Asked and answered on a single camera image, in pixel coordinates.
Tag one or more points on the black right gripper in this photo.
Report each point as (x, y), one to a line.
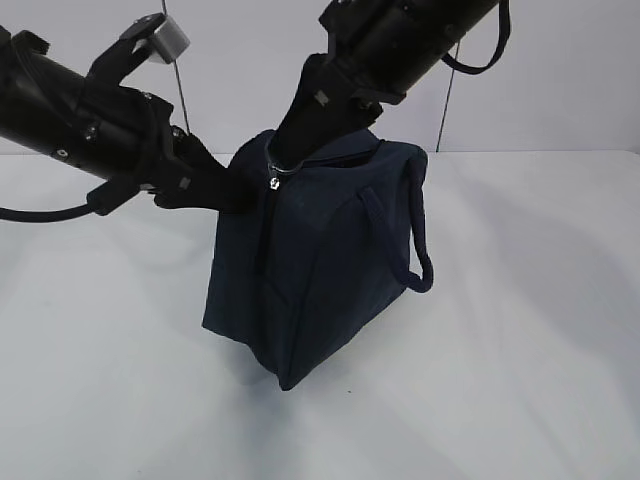
(368, 64)

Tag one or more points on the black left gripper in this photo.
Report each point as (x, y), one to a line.
(130, 143)

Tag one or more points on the navy blue lunch bag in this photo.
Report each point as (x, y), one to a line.
(322, 253)

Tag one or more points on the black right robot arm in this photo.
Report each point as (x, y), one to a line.
(439, 25)

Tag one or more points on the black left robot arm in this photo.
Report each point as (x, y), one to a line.
(39, 110)

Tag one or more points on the silver wrist camera on left gripper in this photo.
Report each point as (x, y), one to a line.
(152, 38)

